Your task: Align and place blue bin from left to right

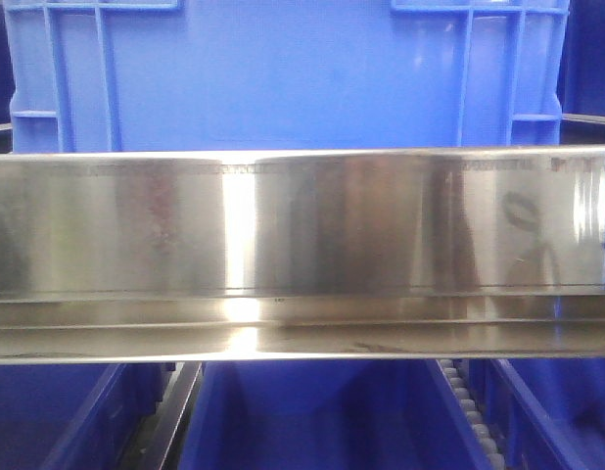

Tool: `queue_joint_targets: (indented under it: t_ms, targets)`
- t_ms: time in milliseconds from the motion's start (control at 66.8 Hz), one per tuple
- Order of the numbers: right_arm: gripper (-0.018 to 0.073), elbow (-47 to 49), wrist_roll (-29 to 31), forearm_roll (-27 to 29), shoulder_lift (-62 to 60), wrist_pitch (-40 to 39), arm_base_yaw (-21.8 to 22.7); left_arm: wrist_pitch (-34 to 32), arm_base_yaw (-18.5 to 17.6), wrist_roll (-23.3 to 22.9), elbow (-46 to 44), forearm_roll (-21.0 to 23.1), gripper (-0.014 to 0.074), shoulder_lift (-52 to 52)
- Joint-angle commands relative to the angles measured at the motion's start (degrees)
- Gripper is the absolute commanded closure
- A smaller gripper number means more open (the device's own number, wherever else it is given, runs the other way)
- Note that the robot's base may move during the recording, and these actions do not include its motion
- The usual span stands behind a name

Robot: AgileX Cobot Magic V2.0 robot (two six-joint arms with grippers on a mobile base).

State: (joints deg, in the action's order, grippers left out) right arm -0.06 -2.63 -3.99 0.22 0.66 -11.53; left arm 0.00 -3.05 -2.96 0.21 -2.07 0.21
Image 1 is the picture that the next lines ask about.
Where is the large blue plastic bin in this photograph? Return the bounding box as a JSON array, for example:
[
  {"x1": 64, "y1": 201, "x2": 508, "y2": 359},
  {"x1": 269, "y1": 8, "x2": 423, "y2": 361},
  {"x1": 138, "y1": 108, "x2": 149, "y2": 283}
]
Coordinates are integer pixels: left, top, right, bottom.
[{"x1": 3, "y1": 1, "x2": 569, "y2": 153}]

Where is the lower middle blue bin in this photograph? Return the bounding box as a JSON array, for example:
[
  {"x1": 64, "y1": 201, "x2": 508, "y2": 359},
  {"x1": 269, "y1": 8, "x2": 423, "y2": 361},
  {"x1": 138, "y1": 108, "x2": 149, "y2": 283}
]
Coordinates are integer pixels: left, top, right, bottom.
[{"x1": 179, "y1": 359, "x2": 490, "y2": 469}]

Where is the white roller conveyor track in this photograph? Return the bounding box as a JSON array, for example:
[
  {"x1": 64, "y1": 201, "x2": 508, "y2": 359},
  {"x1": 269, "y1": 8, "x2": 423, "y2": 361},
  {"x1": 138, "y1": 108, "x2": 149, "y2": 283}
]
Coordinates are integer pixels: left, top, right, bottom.
[{"x1": 437, "y1": 358, "x2": 506, "y2": 470}]

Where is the lower right blue bin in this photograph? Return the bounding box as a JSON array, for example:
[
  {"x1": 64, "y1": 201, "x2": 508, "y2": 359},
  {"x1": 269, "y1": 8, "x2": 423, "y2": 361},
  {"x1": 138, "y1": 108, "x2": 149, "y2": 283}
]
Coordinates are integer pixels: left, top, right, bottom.
[{"x1": 465, "y1": 358, "x2": 605, "y2": 469}]

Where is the lower left blue bin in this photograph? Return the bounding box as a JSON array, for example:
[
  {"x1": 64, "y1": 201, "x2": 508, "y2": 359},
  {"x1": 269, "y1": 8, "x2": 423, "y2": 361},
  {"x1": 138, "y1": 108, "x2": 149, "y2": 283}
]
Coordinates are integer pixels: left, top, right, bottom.
[{"x1": 0, "y1": 362, "x2": 176, "y2": 469}]

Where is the dark blue bin upper right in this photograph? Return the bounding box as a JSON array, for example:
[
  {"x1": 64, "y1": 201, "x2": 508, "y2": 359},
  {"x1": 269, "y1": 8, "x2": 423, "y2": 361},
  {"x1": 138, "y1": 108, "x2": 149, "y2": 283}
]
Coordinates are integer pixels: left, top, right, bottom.
[{"x1": 558, "y1": 1, "x2": 605, "y2": 117}]

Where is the stainless steel shelf rail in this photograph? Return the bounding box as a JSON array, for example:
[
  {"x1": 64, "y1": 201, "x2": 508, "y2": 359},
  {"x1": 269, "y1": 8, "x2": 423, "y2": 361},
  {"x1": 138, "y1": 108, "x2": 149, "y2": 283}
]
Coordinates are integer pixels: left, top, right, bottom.
[{"x1": 0, "y1": 145, "x2": 605, "y2": 364}]

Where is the dark metal divider rail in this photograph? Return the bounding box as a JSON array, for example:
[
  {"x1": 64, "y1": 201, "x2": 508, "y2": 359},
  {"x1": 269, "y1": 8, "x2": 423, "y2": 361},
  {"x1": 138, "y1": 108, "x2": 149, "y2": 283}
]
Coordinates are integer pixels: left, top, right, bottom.
[{"x1": 117, "y1": 362, "x2": 203, "y2": 469}]

